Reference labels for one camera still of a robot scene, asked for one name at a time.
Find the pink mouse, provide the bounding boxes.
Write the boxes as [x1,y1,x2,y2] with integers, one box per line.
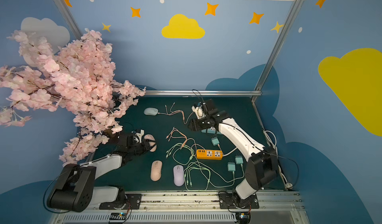
[144,134,157,152]
[150,160,163,182]

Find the orange power strip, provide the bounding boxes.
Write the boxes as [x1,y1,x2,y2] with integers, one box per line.
[196,149,223,160]

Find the green charging cable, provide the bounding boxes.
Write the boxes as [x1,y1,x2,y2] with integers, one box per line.
[165,143,215,186]
[183,159,245,190]

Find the lavender wireless mouse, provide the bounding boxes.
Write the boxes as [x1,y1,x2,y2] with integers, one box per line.
[173,165,185,187]

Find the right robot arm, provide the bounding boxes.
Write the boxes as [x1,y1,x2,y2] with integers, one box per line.
[188,99,279,200]

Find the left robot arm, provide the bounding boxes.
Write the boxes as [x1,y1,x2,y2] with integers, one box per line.
[43,130,157,213]

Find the teal power strip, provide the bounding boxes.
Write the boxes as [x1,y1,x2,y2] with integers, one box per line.
[202,128,221,134]

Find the pink cherry blossom tree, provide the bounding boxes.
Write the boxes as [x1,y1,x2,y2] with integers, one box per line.
[1,30,145,165]

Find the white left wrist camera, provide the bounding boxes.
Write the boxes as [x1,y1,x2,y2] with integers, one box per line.
[133,129,145,143]

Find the pale blue wireless mouse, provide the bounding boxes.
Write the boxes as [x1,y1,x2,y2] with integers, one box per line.
[144,108,159,116]

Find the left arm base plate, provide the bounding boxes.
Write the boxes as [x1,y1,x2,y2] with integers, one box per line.
[99,193,142,210]

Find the white power cords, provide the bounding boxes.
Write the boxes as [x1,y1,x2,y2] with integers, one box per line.
[222,130,293,190]

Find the aluminium rail base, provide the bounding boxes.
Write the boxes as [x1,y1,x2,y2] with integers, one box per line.
[49,190,309,224]

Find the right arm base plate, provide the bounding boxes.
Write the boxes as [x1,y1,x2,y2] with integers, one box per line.
[217,191,260,210]

